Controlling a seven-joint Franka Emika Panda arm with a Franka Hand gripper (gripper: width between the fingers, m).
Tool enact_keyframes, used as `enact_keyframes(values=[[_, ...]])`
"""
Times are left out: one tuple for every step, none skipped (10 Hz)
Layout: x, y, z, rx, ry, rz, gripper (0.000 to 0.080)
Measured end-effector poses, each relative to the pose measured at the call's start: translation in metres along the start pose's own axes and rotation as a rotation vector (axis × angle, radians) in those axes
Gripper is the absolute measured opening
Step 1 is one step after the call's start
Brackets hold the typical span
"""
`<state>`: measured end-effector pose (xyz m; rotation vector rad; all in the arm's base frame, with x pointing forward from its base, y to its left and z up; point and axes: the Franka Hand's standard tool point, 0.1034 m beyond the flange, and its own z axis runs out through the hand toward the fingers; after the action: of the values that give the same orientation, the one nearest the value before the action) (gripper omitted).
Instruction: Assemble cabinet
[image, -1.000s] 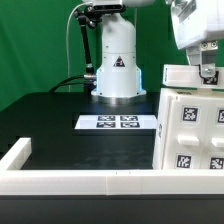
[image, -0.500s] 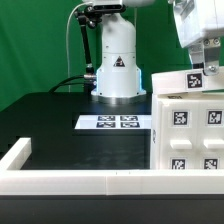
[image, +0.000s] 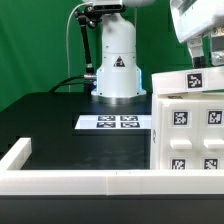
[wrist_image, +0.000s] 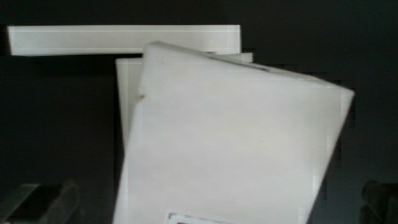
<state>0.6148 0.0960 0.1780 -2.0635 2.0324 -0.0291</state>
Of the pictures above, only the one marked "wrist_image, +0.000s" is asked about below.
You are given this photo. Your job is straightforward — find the gripper right finger with black tip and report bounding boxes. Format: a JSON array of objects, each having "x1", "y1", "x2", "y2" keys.
[{"x1": 359, "y1": 180, "x2": 398, "y2": 224}]

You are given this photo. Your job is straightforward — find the gripper left finger with silver tip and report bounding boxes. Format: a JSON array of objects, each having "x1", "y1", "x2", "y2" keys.
[{"x1": 0, "y1": 181, "x2": 83, "y2": 224}]

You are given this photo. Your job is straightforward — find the white cabinet top block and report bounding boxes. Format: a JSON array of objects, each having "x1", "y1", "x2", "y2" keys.
[{"x1": 112, "y1": 42, "x2": 354, "y2": 224}]

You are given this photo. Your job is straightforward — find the white cabinet body box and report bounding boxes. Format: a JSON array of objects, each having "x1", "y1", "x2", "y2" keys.
[{"x1": 115, "y1": 56, "x2": 227, "y2": 147}]

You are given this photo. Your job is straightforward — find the white U-shaped workspace frame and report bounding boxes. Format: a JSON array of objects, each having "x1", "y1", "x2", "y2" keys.
[{"x1": 7, "y1": 25, "x2": 242, "y2": 56}]

